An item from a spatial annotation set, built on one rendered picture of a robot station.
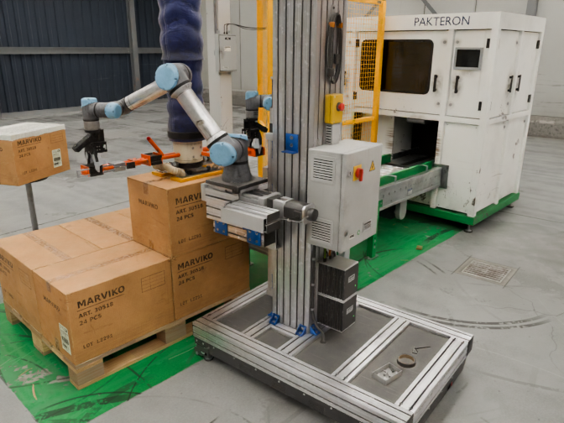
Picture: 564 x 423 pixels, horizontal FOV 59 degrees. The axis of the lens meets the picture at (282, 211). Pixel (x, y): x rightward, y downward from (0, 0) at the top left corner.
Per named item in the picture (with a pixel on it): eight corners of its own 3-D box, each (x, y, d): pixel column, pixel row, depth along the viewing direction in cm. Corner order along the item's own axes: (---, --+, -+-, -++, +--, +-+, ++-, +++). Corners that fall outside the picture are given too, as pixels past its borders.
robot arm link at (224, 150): (248, 153, 237) (180, 56, 231) (237, 159, 223) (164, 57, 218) (230, 166, 242) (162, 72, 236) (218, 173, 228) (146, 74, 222)
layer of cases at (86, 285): (164, 247, 396) (160, 199, 383) (249, 287, 331) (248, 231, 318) (3, 299, 313) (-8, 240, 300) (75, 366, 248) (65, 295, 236)
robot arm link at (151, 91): (193, 58, 241) (117, 99, 258) (183, 58, 231) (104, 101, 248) (203, 80, 243) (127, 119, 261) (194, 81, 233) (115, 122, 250)
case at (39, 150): (18, 186, 388) (10, 135, 375) (-23, 182, 398) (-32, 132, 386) (70, 169, 442) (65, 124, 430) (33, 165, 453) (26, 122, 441)
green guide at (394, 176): (429, 169, 482) (430, 159, 479) (439, 170, 475) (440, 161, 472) (326, 204, 371) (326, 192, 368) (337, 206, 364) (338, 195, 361)
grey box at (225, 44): (233, 70, 425) (232, 33, 416) (237, 71, 422) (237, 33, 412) (215, 71, 412) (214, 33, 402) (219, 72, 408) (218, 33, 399)
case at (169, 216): (209, 216, 344) (206, 160, 332) (249, 231, 319) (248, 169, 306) (133, 240, 302) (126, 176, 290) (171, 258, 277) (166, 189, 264)
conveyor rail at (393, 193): (436, 185, 481) (437, 166, 475) (440, 186, 478) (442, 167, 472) (268, 252, 321) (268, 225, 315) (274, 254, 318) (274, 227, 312)
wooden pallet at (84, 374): (165, 263, 400) (164, 247, 396) (250, 306, 336) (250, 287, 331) (7, 319, 317) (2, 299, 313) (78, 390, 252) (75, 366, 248)
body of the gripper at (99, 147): (107, 153, 252) (105, 128, 248) (91, 155, 246) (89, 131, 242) (100, 150, 257) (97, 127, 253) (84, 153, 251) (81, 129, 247)
